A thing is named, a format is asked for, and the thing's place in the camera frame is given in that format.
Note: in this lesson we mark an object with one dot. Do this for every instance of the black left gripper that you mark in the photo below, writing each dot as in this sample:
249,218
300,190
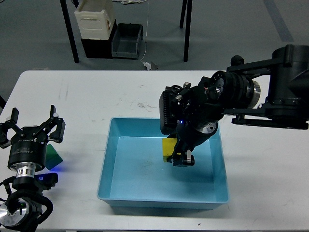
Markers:
29,148

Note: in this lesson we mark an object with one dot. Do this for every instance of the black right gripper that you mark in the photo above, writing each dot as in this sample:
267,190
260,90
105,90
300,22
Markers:
189,135

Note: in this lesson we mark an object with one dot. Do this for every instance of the yellow wooden block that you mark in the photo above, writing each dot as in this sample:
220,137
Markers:
168,144

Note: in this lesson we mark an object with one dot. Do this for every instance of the green wooden block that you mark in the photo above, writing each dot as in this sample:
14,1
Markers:
53,159

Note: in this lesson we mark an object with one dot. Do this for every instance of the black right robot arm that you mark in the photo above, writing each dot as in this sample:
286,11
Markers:
270,93

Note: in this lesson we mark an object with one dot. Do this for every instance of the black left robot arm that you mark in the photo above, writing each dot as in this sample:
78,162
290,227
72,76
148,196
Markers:
26,207

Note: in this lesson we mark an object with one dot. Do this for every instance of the black box under crate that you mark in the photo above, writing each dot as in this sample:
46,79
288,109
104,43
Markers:
99,48

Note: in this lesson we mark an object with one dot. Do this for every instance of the light blue plastic tray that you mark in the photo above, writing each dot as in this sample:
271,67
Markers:
135,175

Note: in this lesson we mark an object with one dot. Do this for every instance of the dark grey storage bin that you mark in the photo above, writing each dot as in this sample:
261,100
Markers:
126,41

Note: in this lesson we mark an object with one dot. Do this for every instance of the cream plastic crate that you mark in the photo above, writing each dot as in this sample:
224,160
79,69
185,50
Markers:
95,19

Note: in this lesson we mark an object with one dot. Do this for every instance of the black table leg left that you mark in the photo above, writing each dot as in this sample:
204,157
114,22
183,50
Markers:
67,21

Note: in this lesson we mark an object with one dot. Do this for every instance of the black table leg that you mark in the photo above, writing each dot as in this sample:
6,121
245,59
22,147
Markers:
67,21
186,14

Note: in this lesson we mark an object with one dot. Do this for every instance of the black table leg right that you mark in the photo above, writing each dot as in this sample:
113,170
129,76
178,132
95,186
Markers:
186,14

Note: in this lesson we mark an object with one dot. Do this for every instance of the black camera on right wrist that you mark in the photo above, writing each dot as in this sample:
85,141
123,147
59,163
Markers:
172,104

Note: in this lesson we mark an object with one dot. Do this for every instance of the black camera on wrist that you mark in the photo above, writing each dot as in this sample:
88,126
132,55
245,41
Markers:
172,104
46,181

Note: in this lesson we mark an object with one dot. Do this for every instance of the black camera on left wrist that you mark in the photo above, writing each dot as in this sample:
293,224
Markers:
46,181

